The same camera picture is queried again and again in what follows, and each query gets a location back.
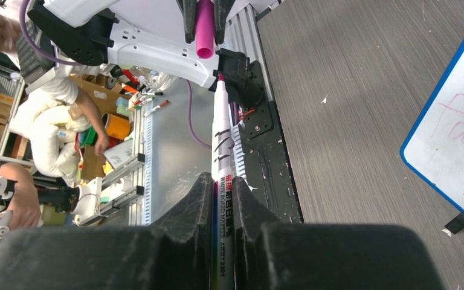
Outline pink whiteboard marker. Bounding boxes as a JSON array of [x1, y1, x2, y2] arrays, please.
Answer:
[[210, 74, 235, 289]]

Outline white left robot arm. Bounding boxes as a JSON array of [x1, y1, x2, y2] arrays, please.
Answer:
[[19, 1, 266, 108]]

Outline person in black shirt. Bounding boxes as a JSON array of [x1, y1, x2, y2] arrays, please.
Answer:
[[0, 163, 41, 231]]

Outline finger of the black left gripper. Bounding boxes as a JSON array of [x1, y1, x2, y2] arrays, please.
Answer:
[[176, 0, 198, 44], [214, 0, 236, 44]]

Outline pink marker cap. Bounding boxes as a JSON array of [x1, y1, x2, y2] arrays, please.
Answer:
[[195, 0, 214, 59]]

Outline blue framed whiteboard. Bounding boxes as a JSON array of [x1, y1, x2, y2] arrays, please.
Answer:
[[400, 10, 464, 236]]

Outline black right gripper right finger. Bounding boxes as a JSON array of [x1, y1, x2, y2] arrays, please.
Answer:
[[232, 177, 443, 289]]

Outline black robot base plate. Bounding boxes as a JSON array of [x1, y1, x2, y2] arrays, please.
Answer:
[[239, 61, 304, 224]]

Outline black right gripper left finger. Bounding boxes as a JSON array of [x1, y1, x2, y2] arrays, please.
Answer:
[[0, 173, 213, 289]]

